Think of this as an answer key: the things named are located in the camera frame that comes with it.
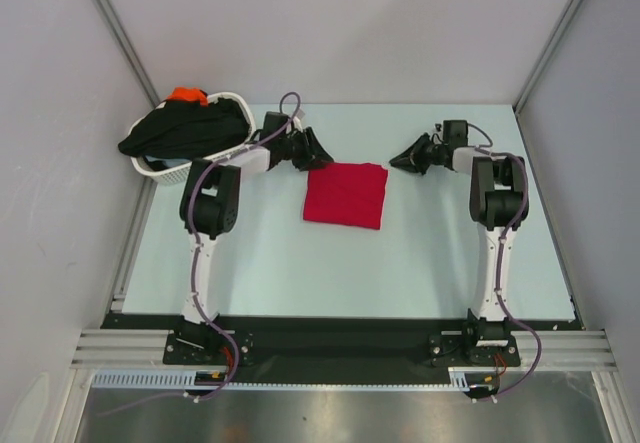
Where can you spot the red t shirt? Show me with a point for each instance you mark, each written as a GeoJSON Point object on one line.
{"type": "Point", "coordinates": [346, 194]}

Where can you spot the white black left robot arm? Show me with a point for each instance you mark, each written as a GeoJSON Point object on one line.
{"type": "Point", "coordinates": [209, 205]}

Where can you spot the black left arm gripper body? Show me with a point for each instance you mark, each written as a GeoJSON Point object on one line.
{"type": "Point", "coordinates": [295, 148]}

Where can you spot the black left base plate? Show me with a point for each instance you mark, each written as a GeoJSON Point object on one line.
{"type": "Point", "coordinates": [208, 350]}

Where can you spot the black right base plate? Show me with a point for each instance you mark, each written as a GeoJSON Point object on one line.
{"type": "Point", "coordinates": [453, 349]}

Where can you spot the aluminium front rail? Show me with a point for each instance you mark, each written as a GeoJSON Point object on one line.
{"type": "Point", "coordinates": [141, 349]}

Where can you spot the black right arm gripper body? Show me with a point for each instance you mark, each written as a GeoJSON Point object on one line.
{"type": "Point", "coordinates": [420, 153]}

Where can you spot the white plastic laundry basket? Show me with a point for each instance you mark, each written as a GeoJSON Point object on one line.
{"type": "Point", "coordinates": [179, 174]}

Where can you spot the left aluminium corner post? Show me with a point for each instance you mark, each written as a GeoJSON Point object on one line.
{"type": "Point", "coordinates": [108, 13]}

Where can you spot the white slotted cable duct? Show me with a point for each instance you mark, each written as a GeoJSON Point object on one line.
{"type": "Point", "coordinates": [159, 379]}

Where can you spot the orange t shirt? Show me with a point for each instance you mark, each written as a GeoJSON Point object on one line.
{"type": "Point", "coordinates": [189, 95]}

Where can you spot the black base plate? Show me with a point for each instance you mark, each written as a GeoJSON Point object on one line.
{"type": "Point", "coordinates": [453, 349]}
{"type": "Point", "coordinates": [208, 350]}

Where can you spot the aluminium corner post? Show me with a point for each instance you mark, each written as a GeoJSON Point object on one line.
{"type": "Point", "coordinates": [108, 13]}
{"type": "Point", "coordinates": [550, 48]}

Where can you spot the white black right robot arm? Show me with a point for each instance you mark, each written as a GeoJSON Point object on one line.
{"type": "Point", "coordinates": [498, 200]}

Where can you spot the black t shirt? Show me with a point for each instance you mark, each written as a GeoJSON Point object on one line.
{"type": "Point", "coordinates": [181, 130]}

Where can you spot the right aluminium corner post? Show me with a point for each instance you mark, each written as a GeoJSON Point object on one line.
{"type": "Point", "coordinates": [550, 48]}

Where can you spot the light blue t shirt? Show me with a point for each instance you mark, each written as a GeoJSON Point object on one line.
{"type": "Point", "coordinates": [158, 165]}

